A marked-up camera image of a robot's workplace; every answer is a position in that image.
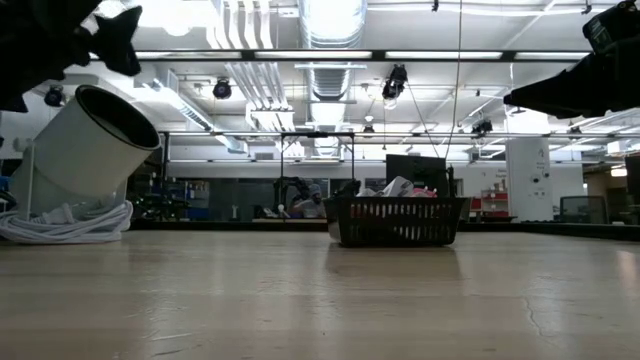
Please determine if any black plastic basket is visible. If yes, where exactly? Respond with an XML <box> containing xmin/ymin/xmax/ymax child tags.
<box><xmin>323</xmin><ymin>195</ymin><xmax>470</xmax><ymax>248</ymax></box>

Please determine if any red storage shelf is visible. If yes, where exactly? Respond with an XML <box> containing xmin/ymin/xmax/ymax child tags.
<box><xmin>479</xmin><ymin>188</ymin><xmax>509</xmax><ymax>217</ymax></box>

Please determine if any white USB wall charger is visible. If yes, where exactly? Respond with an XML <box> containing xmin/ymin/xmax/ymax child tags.
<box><xmin>382</xmin><ymin>175</ymin><xmax>416</xmax><ymax>198</ymax></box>

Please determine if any white coiled lamp cable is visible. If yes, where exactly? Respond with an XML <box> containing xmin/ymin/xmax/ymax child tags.
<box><xmin>0</xmin><ymin>198</ymin><xmax>134</xmax><ymax>245</ymax></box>

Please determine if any white cylindrical spot lamp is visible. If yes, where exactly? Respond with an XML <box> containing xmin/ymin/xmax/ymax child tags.
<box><xmin>9</xmin><ymin>83</ymin><xmax>162</xmax><ymax>221</ymax></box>

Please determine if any white pillar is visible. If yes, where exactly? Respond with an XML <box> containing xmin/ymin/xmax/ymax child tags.
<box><xmin>505</xmin><ymin>136</ymin><xmax>554</xmax><ymax>221</ymax></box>

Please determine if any black monitor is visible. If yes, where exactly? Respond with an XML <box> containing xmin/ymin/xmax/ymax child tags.
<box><xmin>385</xmin><ymin>153</ymin><xmax>448</xmax><ymax>197</ymax></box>

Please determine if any person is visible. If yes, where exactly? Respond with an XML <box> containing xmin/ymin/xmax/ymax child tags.
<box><xmin>289</xmin><ymin>182</ymin><xmax>326</xmax><ymax>220</ymax></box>

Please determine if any black metal frame stand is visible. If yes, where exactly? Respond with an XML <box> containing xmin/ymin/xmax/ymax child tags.
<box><xmin>159</xmin><ymin>130</ymin><xmax>357</xmax><ymax>221</ymax></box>

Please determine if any black metal table frame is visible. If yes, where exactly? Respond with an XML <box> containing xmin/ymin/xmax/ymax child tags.
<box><xmin>127</xmin><ymin>218</ymin><xmax>640</xmax><ymax>242</ymax></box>

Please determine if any black overhead light bar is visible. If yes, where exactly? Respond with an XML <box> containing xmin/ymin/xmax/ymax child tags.
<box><xmin>132</xmin><ymin>48</ymin><xmax>591</xmax><ymax>63</ymax></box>

